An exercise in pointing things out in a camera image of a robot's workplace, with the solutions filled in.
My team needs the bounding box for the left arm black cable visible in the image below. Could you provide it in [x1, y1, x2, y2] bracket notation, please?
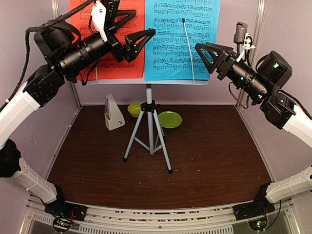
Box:
[4, 0, 96, 103]

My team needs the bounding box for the red sheet music paper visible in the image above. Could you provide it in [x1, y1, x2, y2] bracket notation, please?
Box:
[69, 0, 145, 81]

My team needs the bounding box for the aluminium frame post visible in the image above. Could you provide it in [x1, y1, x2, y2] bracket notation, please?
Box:
[235, 0, 266, 110]
[51, 0, 81, 109]

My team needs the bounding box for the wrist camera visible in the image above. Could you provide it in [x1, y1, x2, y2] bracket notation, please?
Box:
[234, 21, 255, 61]
[88, 0, 120, 42]

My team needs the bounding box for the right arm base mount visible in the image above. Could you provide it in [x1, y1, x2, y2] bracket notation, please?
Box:
[233, 202, 275, 232]

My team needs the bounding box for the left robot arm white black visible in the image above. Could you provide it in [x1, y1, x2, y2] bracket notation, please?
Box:
[0, 9, 156, 216]

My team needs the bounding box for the green plastic plate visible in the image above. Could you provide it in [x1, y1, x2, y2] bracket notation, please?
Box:
[158, 111, 182, 129]

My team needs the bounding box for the right aluminium frame post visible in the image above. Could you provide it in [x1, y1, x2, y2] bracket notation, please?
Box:
[235, 0, 266, 110]

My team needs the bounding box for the green plastic bowl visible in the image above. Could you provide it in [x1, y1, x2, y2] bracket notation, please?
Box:
[127, 103, 142, 118]

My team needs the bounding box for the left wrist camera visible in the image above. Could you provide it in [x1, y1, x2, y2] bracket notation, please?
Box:
[88, 0, 120, 42]

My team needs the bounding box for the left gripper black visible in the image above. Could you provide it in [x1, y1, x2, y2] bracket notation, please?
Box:
[57, 8, 156, 77]

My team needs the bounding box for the grey metronome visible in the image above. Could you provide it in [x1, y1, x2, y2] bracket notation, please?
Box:
[104, 94, 126, 131]

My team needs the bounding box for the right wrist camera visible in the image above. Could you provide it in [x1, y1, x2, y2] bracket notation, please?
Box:
[234, 21, 255, 61]

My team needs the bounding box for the white perforated music stand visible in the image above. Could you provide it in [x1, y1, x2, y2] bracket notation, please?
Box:
[79, 0, 221, 175]

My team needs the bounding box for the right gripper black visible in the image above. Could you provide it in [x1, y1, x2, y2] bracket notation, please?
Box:
[194, 41, 271, 101]

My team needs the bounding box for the left aluminium frame post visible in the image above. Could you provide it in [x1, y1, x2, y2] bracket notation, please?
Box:
[51, 0, 81, 109]

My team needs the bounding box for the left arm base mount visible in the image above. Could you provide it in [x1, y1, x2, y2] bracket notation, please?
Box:
[43, 201, 87, 233]

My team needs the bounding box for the aluminium front rail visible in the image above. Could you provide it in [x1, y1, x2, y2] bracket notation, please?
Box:
[20, 192, 300, 234]

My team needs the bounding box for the blue sheet music paper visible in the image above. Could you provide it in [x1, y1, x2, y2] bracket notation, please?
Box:
[145, 0, 220, 84]

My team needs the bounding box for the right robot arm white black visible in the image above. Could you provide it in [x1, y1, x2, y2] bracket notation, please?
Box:
[195, 43, 312, 159]

